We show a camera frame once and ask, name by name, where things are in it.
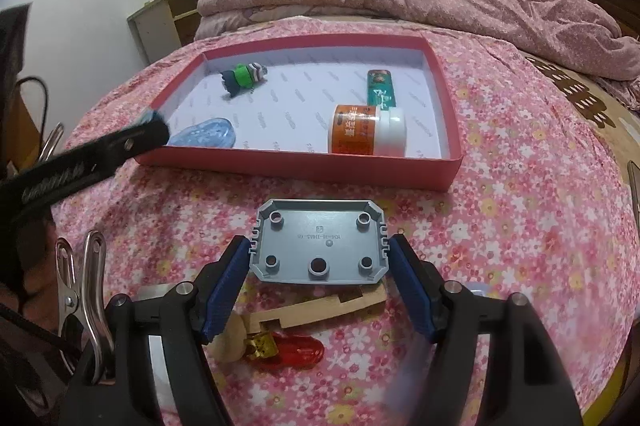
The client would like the green bedside shelf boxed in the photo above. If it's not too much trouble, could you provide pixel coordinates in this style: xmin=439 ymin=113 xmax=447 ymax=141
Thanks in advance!
xmin=127 ymin=0 xmax=201 ymax=65

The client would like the brown patterned blanket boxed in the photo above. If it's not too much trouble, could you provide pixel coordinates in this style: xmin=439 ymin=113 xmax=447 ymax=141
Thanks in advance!
xmin=521 ymin=52 xmax=639 ymax=183

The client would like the silver metal spring clip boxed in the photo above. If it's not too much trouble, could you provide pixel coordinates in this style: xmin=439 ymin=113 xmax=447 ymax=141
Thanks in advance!
xmin=54 ymin=230 xmax=115 ymax=384

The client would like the pink floral bed sheet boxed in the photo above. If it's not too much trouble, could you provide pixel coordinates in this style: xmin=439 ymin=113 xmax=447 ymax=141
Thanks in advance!
xmin=53 ymin=17 xmax=639 ymax=425

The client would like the green striped toy figure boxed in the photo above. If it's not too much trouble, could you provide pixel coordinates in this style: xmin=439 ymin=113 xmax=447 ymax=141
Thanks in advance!
xmin=221 ymin=63 xmax=268 ymax=97

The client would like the wooden mallet shaped piece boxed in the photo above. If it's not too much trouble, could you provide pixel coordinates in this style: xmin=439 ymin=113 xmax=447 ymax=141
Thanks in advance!
xmin=206 ymin=282 xmax=387 ymax=363

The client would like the white pill bottle orange label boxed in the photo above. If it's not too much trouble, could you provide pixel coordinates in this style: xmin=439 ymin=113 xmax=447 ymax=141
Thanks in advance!
xmin=328 ymin=105 xmax=407 ymax=157

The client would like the blue oval plastic disc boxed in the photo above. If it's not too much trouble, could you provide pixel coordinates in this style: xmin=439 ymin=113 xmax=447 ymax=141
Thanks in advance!
xmin=168 ymin=118 xmax=236 ymax=149

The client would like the red translucent lighter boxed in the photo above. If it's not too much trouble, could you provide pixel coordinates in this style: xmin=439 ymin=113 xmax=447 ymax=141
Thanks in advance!
xmin=244 ymin=332 xmax=324 ymax=371

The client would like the teal printed lighter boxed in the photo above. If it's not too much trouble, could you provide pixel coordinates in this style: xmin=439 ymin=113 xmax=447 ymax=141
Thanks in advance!
xmin=367 ymin=69 xmax=396 ymax=111

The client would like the grey plastic mounting plate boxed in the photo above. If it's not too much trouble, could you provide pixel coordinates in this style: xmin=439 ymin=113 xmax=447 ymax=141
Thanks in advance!
xmin=250 ymin=198 xmax=390 ymax=286

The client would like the pink quilted duvet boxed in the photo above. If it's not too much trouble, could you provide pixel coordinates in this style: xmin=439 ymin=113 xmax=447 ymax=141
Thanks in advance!
xmin=196 ymin=0 xmax=639 ymax=112

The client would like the red shallow cardboard box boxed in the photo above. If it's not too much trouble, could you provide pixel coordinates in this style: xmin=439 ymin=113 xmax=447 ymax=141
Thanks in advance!
xmin=138 ymin=34 xmax=463 ymax=192

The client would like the smartphone with pink case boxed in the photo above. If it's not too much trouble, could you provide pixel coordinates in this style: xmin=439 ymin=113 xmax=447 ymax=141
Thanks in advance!
xmin=627 ymin=160 xmax=640 ymax=230

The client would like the white earbuds case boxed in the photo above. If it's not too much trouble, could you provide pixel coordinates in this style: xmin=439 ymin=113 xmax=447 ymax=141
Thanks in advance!
xmin=134 ymin=283 xmax=176 ymax=425

